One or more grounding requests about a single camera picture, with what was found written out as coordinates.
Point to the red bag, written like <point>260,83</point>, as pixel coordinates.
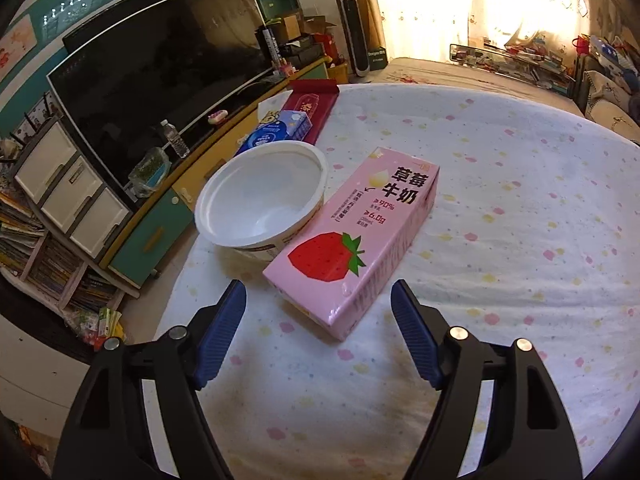
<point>582,47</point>

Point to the blue tissue pack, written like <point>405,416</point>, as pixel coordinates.
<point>275,132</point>

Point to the black and white tower fan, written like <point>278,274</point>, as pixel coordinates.
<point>355,30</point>

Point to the wall poster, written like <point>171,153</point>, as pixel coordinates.
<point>17,40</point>

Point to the bookshelf with books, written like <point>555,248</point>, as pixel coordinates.
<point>45,260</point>

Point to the pink strawberry milk carton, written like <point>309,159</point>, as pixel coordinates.
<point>360,230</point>

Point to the white plastic bowl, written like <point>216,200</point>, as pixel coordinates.
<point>260,195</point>

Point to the clear plastic bag with greens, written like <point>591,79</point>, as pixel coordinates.
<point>147,172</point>

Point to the sheer white curtain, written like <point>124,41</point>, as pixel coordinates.
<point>450,5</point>

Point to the beige sofa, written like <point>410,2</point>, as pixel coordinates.
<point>610,90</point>

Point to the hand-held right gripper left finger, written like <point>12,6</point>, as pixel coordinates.
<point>222,330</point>

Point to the open cardboard boxes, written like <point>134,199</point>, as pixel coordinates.
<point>300,27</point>

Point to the pile of books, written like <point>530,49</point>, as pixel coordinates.
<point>540,62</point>

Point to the teal and yellow television stand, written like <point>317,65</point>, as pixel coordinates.
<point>150,240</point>

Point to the dark red flat box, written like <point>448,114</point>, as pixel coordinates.
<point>315,105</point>

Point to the white drawer unit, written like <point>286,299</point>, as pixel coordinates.
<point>70,190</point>

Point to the floral bed sheet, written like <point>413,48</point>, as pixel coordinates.
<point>440,72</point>

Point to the colourful packets on floor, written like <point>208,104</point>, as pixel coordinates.
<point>97,325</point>

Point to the black box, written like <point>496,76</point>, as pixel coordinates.
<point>305,55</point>

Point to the black flat television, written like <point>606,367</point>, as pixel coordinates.
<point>150,65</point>

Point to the white dotted tablecloth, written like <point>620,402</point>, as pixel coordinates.
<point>500,260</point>

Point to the small pink toy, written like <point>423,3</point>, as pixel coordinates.
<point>218,116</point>

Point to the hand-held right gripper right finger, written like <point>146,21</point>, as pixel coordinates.
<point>415,330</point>

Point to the clear water bottle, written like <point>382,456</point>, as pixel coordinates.
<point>175,140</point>

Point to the glass coffee table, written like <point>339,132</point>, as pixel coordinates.
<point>480,55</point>

